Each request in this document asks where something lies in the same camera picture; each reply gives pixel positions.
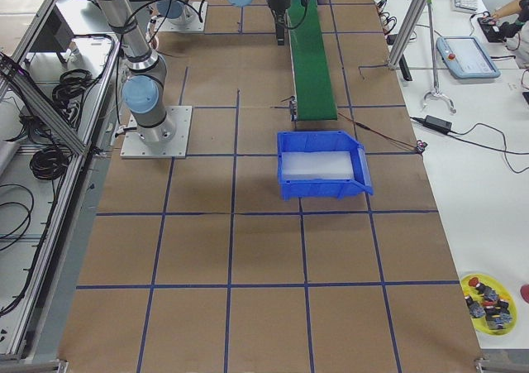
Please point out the metal grabber stick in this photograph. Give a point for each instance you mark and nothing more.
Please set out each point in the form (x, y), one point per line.
(435, 93)

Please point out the white foam pad near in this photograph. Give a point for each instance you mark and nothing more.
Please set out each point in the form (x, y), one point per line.
(326, 165)

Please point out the aluminium frame post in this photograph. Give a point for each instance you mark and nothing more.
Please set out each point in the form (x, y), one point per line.
(409, 22)

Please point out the green conveyor belt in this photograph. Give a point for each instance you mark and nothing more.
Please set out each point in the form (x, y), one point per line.
(312, 81)

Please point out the black power adapter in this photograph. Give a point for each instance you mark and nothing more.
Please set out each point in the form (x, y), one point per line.
(437, 124)

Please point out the near blue plastic bin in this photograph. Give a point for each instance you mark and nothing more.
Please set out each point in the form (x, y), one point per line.
(324, 141)

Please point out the robot teach pendant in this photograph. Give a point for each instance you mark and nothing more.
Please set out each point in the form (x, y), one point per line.
(465, 58)

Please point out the yellow plate of buttons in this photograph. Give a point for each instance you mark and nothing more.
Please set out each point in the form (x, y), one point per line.
(491, 308)

